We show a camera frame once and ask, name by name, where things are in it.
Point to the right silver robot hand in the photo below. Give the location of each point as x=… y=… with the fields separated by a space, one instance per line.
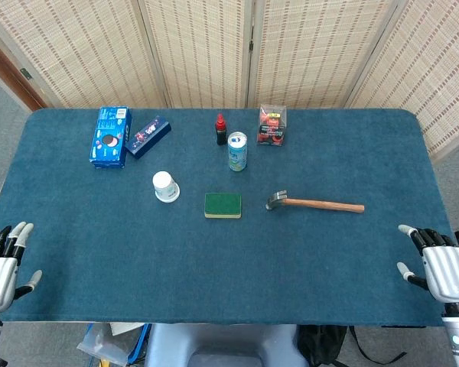
x=443 y=271

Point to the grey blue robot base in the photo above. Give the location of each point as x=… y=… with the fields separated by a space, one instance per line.
x=222 y=346

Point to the green scouring sponge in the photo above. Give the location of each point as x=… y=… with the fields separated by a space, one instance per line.
x=222 y=205

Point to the clear plastic bag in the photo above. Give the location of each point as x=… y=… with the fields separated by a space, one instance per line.
x=103 y=344

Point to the white paper sheet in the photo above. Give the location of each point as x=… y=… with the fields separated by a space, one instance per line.
x=124 y=328

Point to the blue Oreo cookie box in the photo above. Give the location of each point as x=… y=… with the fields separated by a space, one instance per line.
x=109 y=137

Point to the white upturned paper cup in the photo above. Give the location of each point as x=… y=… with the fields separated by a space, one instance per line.
x=165 y=186

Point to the dark blue slim box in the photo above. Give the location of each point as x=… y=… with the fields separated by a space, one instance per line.
x=148 y=137

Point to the blue table cloth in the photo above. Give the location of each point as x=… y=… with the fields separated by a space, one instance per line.
x=214 y=248

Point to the clear box with red item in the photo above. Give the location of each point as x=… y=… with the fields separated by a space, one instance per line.
x=272 y=125

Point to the light blue drink can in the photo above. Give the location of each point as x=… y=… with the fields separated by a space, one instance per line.
x=237 y=152

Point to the red cap ink bottle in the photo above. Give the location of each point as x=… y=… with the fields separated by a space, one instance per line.
x=221 y=130

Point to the woven folding screen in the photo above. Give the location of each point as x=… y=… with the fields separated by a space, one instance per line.
x=252 y=49

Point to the brown wooden door frame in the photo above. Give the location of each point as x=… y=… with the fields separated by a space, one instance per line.
x=11 y=72

